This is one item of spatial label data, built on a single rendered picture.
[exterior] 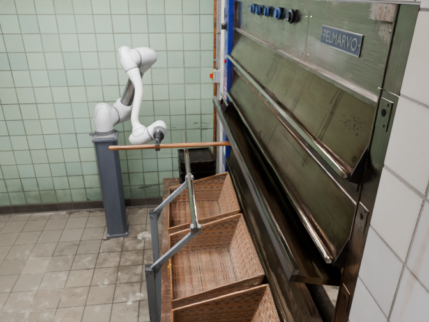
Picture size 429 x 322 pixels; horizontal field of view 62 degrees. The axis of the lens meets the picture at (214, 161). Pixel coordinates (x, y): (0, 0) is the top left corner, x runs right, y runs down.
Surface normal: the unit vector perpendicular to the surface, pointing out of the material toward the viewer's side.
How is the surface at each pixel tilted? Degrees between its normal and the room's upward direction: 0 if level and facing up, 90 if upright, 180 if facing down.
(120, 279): 0
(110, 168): 90
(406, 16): 90
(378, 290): 90
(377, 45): 90
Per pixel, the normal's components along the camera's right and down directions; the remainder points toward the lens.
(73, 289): 0.00, -0.90
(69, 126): 0.12, 0.42
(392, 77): -0.99, 0.05
